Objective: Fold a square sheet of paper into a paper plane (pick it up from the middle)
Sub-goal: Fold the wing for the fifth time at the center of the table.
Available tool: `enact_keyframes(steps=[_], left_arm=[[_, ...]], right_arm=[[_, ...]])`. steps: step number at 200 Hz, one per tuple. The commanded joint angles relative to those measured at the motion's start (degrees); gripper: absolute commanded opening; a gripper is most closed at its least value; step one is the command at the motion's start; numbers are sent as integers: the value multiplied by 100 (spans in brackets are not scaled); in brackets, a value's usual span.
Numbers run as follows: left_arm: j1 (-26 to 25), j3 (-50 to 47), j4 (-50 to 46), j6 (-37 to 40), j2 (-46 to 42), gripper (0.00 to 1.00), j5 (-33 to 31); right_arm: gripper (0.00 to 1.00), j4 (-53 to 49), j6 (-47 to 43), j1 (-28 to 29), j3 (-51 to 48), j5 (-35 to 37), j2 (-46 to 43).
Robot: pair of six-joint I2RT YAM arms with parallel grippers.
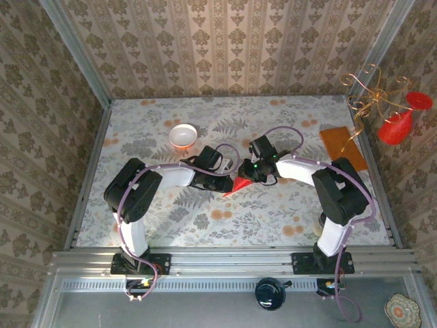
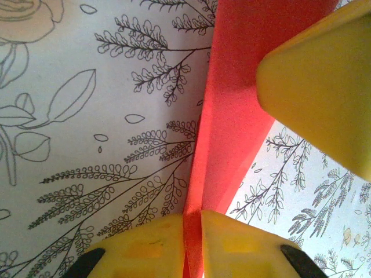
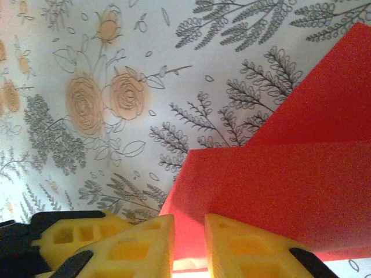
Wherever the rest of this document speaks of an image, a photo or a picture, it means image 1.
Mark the white bowl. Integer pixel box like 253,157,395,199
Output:
169,124,199,150

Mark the orange wooden board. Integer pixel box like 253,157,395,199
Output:
319,126,369,174

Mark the dark blue cup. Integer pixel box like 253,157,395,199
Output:
254,277,293,312

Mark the small controller board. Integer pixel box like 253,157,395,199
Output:
124,277,154,303
315,278,346,301

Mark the red wine glass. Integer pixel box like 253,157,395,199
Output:
378,91,434,146

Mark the patterned decorative plate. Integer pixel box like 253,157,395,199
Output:
384,292,422,328

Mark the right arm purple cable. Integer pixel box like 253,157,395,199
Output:
261,125,378,324

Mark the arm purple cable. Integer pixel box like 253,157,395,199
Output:
117,142,240,303
261,125,378,324

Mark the aluminium cage frame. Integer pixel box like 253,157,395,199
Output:
32,0,433,328

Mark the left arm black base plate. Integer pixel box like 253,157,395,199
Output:
110,251,171,276

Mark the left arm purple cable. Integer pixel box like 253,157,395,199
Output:
117,142,240,303

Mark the grey slotted cable duct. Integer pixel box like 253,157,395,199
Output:
61,278,342,293

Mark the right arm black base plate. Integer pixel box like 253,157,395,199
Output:
292,251,355,275

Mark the gold wire ornament stand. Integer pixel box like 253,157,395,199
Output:
339,64,412,154

